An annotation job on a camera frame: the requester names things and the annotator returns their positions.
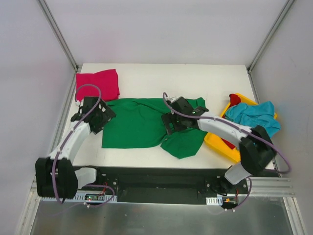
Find green t shirt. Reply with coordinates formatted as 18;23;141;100
102;98;207;159

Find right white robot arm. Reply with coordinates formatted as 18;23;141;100
162;93;277;193

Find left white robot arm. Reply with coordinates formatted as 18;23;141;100
35;96;116;200

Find yellow plastic tray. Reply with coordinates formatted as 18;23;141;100
204;93;277;163

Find red t shirt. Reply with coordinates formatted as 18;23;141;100
229;94;241;107

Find teal t shirt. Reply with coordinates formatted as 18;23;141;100
224;101;281;138

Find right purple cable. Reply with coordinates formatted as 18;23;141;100
162;92;292;174

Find purple cable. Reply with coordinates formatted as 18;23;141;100
50;84;102;204
162;92;292;174

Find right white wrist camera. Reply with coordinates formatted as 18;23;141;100
165;96;177;104

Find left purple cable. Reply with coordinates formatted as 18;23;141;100
50;84;102;204

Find left aluminium frame post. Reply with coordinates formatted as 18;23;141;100
36;0;79;71

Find aluminium frame post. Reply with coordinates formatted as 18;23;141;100
246;0;296;73
36;0;79;71

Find right aluminium frame post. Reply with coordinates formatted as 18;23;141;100
246;0;296;73

